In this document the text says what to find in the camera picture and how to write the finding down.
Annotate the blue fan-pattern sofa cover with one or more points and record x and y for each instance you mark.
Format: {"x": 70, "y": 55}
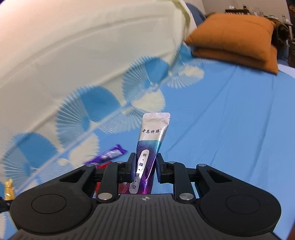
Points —
{"x": 78, "y": 76}

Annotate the yellow snack bar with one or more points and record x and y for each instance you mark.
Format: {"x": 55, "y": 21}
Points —
{"x": 9, "y": 193}

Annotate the silver purple stick sachet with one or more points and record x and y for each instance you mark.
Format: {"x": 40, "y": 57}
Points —
{"x": 153, "y": 129}

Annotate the blue fabric sofa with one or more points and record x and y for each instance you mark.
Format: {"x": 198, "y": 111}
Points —
{"x": 198, "y": 16}

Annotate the large red snack bag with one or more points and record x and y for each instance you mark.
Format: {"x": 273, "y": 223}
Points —
{"x": 110, "y": 178}

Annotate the orange cushion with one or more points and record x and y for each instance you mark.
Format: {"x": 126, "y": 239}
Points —
{"x": 238, "y": 39}

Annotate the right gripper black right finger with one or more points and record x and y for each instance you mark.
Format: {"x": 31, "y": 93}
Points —
{"x": 224, "y": 202}

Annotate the purple chocolate wrapper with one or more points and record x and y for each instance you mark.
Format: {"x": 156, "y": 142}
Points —
{"x": 107, "y": 156}

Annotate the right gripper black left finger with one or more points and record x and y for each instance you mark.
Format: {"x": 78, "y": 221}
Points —
{"x": 61, "y": 204}

